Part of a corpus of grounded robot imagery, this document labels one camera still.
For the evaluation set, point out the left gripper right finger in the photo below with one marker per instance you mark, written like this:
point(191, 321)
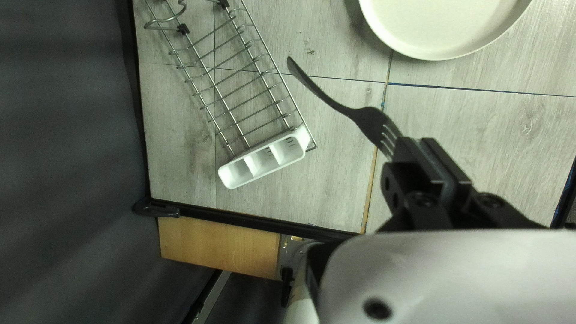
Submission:
point(459, 202)

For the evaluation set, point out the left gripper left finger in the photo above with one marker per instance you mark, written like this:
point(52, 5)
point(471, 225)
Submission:
point(409, 189)

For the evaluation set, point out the black fork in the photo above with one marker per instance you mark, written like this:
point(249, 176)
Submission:
point(369, 121)

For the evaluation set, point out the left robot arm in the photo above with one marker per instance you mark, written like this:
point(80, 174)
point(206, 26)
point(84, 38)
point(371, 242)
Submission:
point(292, 252)

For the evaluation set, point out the pale round plate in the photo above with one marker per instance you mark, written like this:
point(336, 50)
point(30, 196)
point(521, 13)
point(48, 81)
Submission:
point(441, 27)

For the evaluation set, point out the white cutlery holder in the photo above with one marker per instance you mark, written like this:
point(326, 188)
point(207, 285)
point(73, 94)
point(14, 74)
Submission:
point(238, 177)

